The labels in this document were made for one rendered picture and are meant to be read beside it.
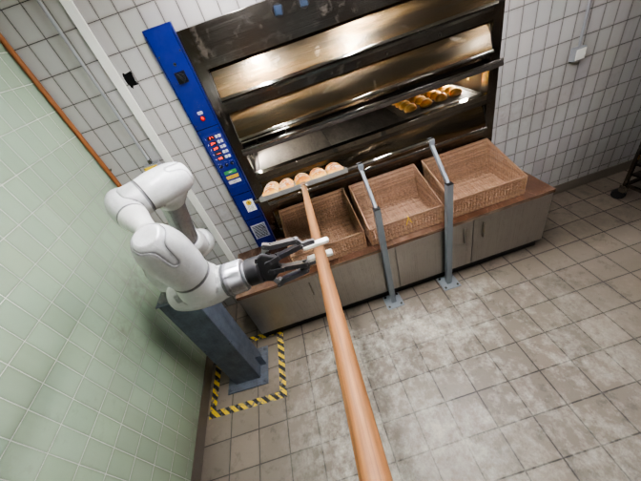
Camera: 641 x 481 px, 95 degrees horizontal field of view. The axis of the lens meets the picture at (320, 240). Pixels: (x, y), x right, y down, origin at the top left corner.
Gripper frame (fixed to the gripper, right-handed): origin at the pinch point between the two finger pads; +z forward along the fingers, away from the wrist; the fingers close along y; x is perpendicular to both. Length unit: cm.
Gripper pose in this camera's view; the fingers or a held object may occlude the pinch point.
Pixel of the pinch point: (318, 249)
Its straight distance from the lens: 78.9
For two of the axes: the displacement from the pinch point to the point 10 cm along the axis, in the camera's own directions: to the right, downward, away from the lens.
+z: 9.5, -3.2, -0.2
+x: 1.0, 3.5, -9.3
